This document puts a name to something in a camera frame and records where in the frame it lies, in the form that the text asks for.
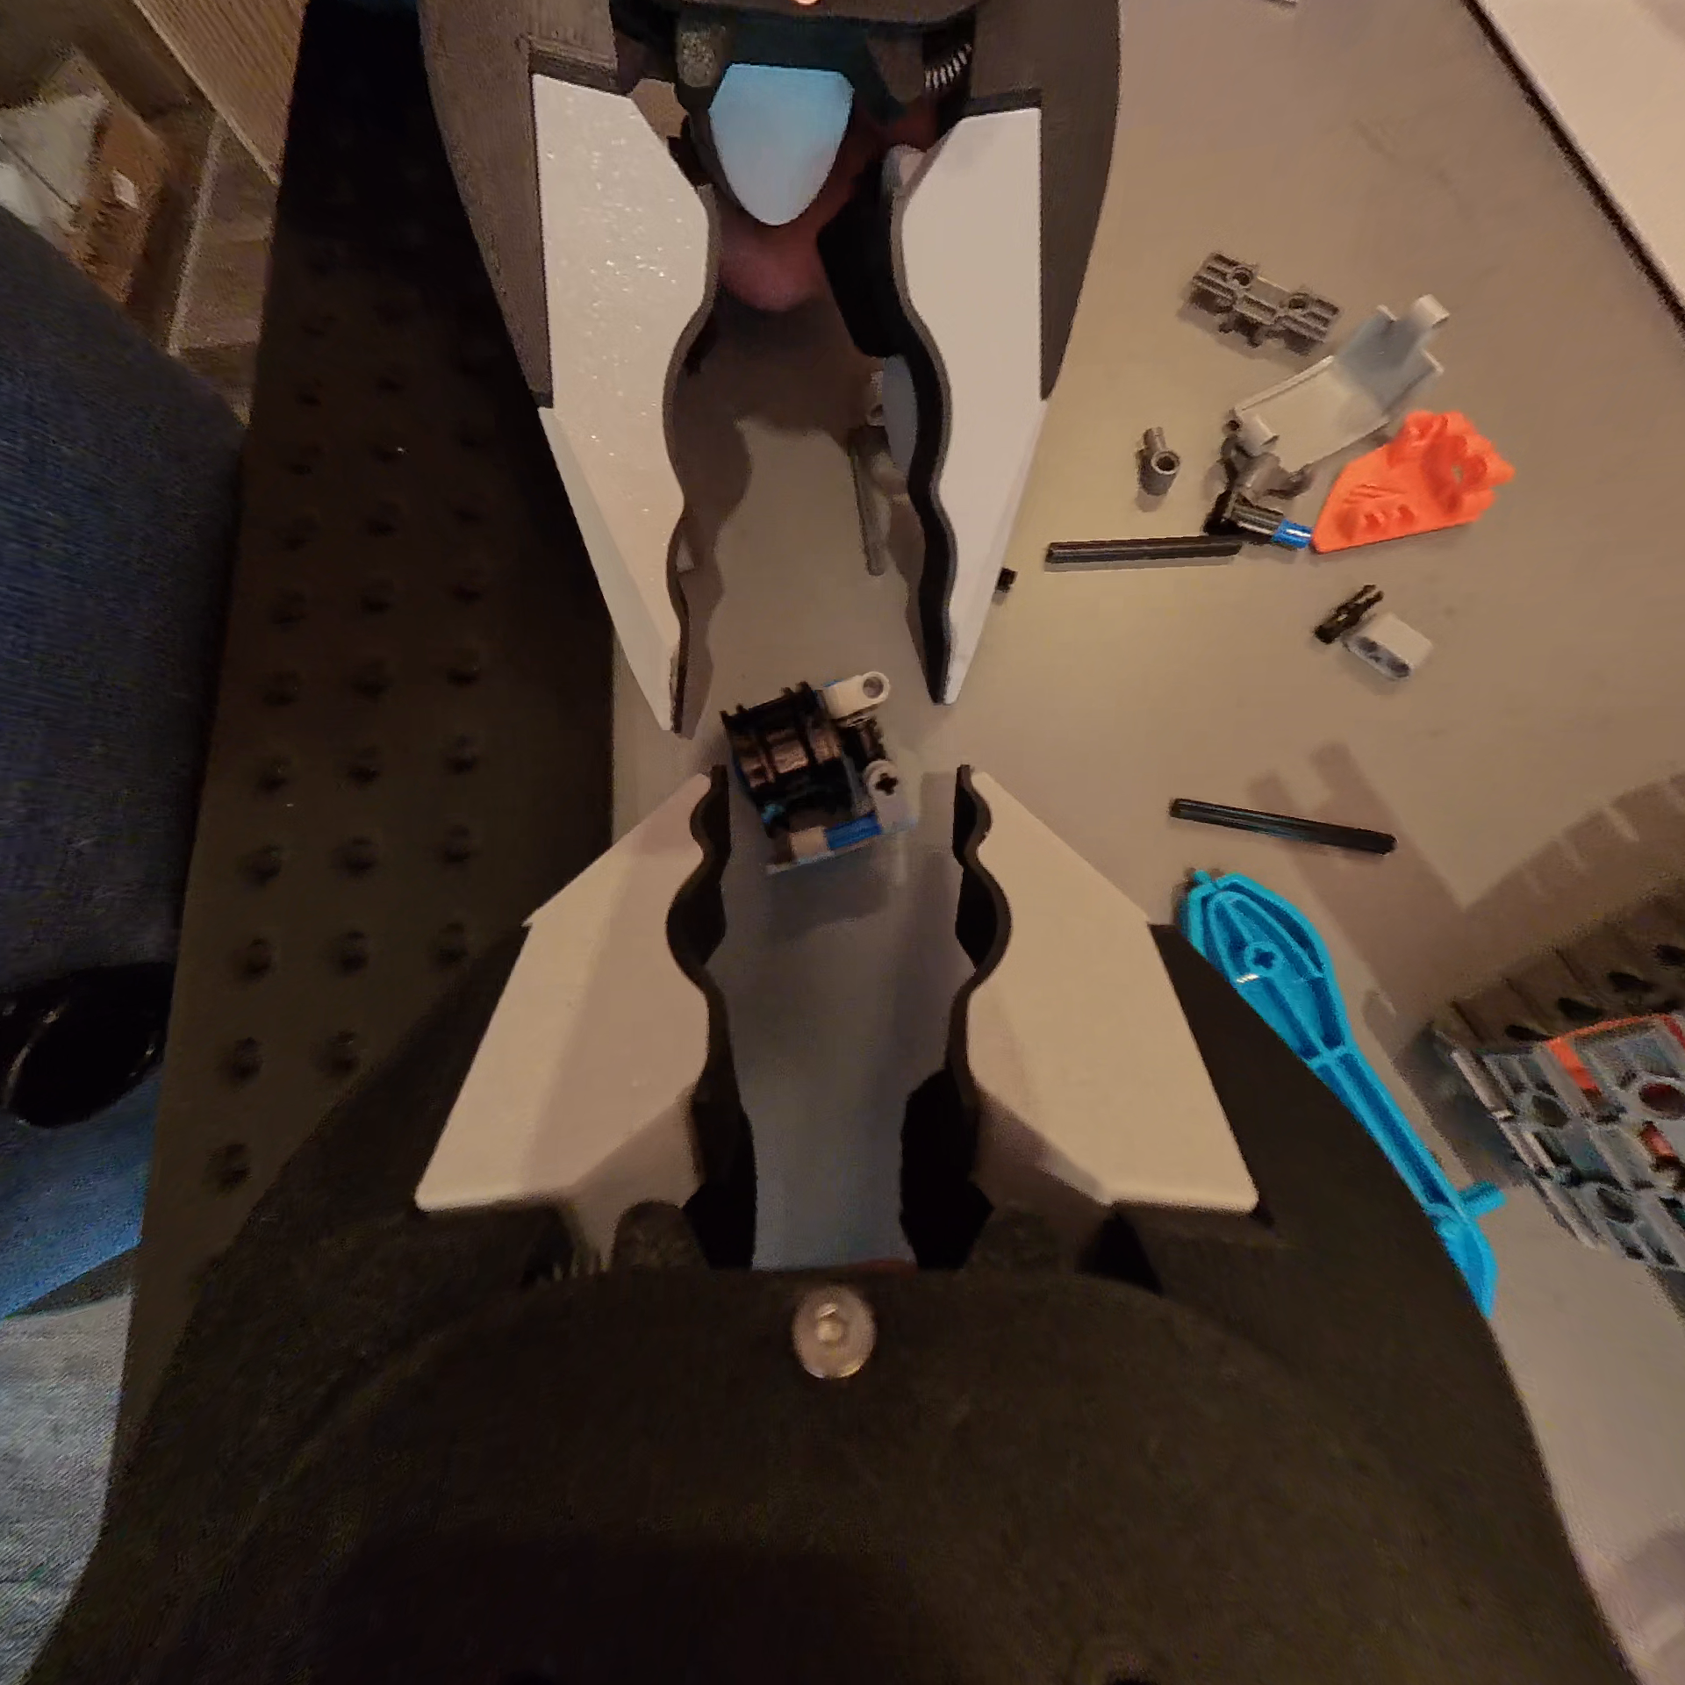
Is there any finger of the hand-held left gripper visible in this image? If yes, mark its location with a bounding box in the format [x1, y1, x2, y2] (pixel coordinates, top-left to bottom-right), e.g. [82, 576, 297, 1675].
[529, 71, 721, 730]
[892, 112, 1051, 705]

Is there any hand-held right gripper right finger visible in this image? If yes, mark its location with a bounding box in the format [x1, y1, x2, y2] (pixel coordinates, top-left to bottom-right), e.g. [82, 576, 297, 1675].
[902, 768, 1262, 1274]

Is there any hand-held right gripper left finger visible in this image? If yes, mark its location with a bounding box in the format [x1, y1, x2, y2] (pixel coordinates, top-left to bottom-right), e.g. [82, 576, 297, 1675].
[413, 772, 760, 1274]

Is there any black toy wheel assembly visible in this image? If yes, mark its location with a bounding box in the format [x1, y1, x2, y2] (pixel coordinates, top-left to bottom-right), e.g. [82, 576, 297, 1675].
[721, 672, 915, 878]

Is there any black elbow connector blue pin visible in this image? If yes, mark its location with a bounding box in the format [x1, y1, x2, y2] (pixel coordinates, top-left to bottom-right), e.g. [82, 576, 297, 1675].
[1204, 490, 1313, 549]

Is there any person's left hand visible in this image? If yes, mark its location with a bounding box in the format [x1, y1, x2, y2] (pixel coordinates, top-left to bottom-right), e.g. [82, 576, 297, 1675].
[724, 195, 852, 318]

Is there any blue brick separator tool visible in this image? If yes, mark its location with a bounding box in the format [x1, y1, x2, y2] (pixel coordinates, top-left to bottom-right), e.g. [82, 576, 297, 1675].
[1177, 868, 1502, 1319]

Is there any black axle rod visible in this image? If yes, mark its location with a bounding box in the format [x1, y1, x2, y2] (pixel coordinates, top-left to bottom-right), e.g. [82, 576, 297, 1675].
[1170, 796, 1399, 858]
[1047, 533, 1246, 570]

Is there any dark grey beam connector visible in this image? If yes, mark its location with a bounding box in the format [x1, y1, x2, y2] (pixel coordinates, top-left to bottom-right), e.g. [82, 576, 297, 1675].
[1184, 256, 1340, 357]

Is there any grey axle connector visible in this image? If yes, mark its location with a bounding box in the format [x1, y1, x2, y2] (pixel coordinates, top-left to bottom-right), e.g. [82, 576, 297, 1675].
[1217, 428, 1317, 507]

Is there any large grey flat panel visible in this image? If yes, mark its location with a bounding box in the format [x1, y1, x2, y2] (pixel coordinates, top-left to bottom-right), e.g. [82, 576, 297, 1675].
[1230, 295, 1452, 470]

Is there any black perforated board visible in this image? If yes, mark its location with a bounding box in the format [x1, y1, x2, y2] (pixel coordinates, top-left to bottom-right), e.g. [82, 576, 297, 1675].
[122, 0, 621, 1384]

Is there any orange plastic panel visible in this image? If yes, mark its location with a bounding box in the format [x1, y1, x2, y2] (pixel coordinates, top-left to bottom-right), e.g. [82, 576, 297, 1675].
[1313, 410, 1517, 556]

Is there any tracked toy robot vehicle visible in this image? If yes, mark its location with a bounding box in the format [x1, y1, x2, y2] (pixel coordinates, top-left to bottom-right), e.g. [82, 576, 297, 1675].
[1428, 894, 1685, 1274]

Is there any black badge reel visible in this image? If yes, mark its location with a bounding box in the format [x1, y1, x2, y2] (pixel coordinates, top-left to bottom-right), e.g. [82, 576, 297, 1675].
[0, 967, 171, 1127]

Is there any white book stand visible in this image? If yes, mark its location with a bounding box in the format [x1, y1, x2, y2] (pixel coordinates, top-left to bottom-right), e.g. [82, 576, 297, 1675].
[1466, 0, 1685, 309]

